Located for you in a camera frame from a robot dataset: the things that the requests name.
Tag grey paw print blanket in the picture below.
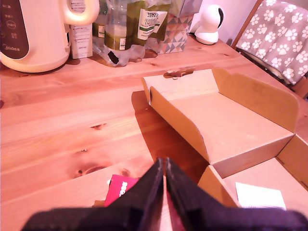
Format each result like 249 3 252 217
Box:
236 0 308 85

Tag open brown cardboard box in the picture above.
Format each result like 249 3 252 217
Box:
141 67 308 210

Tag white paper sheet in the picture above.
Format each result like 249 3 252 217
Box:
235 182 287 211

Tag cream electric water boiler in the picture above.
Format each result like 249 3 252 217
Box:
0 0 101 74

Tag red coffee filter carton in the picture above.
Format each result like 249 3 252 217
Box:
104 174 140 208

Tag triangle patterned box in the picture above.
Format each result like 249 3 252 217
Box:
157 13 195 55

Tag small white round camera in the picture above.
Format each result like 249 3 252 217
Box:
193 4 226 46

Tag small white printed carton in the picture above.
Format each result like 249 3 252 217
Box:
69 23 94 60

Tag wrapped pack of water bottles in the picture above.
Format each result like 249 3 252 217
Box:
92 0 172 68

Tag wooden chair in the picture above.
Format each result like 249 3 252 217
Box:
231 0 308 100

